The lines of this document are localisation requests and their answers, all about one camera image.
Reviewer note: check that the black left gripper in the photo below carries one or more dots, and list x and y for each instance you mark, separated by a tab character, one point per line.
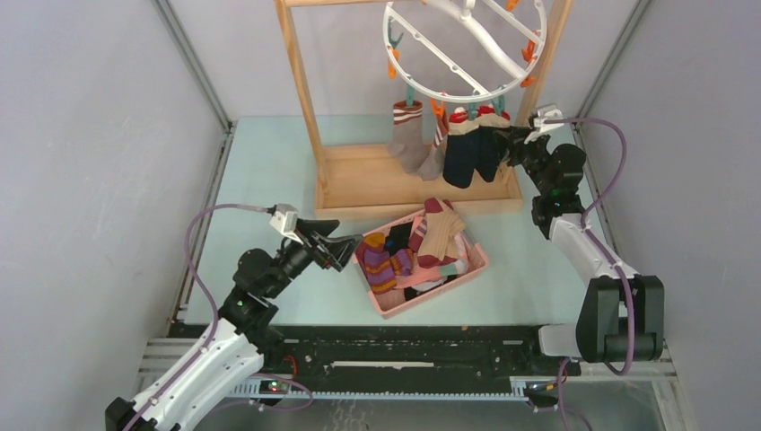
341	248

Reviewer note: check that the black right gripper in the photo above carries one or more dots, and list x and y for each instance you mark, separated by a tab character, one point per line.
520	147

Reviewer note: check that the navy santa sock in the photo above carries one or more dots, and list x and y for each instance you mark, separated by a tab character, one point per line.
489	120
460	157

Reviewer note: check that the orange cuffed grey sock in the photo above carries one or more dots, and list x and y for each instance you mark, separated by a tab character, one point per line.
432	166

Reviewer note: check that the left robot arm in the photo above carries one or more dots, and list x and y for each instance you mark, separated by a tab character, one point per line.
239	341

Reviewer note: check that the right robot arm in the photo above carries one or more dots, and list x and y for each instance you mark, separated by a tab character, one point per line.
622	314

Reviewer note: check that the white round clip hanger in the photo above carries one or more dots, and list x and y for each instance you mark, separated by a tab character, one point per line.
463	51

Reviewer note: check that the purple striped sock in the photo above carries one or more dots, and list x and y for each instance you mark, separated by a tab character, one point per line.
380	267

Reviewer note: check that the teal clothespin holding sock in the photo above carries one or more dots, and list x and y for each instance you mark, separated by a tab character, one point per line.
498	103

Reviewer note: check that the pink plastic basket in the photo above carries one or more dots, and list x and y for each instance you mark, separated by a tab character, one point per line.
394	302

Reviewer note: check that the pink mint sock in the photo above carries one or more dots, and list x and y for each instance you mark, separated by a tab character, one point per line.
425	279

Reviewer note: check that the beige red striped sock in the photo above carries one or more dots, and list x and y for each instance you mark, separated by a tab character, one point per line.
433	239

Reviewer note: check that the orange front clothespin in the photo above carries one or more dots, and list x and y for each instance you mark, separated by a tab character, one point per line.
438	108

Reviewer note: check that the orange clothespin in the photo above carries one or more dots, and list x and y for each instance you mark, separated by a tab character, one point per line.
438	108
393	57

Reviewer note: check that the teal left clothespin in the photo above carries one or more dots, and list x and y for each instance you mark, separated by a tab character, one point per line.
410	96

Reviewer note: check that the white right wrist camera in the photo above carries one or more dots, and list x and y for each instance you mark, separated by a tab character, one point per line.
543	120

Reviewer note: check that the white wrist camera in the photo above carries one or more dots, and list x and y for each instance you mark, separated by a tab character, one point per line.
284	218
543	120

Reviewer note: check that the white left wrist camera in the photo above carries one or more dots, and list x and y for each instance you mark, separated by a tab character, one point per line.
284	218

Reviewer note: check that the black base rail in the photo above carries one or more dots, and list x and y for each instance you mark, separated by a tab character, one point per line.
437	360

